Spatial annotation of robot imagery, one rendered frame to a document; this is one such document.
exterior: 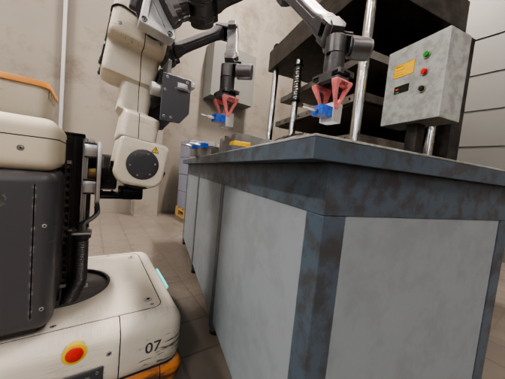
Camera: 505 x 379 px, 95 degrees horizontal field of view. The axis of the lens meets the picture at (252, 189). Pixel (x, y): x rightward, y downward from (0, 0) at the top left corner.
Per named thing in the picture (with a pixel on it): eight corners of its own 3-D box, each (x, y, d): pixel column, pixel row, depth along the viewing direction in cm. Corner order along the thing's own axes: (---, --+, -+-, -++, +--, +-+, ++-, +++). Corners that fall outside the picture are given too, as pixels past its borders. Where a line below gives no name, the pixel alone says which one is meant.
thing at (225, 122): (202, 120, 86) (204, 106, 85) (197, 122, 90) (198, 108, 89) (233, 127, 93) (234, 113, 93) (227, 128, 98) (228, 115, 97)
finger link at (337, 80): (330, 113, 72) (334, 83, 71) (350, 110, 66) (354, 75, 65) (314, 109, 68) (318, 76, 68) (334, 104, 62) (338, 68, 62)
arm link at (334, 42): (324, 39, 69) (331, 27, 64) (346, 41, 70) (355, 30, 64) (321, 62, 70) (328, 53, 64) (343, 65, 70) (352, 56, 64)
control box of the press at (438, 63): (400, 343, 110) (448, 22, 101) (352, 307, 138) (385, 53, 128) (429, 335, 119) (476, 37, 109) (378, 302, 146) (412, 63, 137)
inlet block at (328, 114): (307, 113, 61) (309, 92, 61) (294, 116, 65) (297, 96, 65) (340, 123, 68) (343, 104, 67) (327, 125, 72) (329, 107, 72)
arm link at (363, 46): (321, 46, 76) (331, 16, 68) (355, 50, 76) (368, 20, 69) (325, 67, 69) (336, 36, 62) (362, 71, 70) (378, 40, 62)
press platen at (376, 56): (369, 57, 138) (370, 48, 138) (279, 102, 240) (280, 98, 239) (440, 85, 165) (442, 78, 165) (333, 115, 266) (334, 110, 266)
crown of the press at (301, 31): (366, 51, 124) (382, -70, 120) (264, 107, 244) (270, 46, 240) (457, 87, 157) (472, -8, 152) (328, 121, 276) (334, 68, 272)
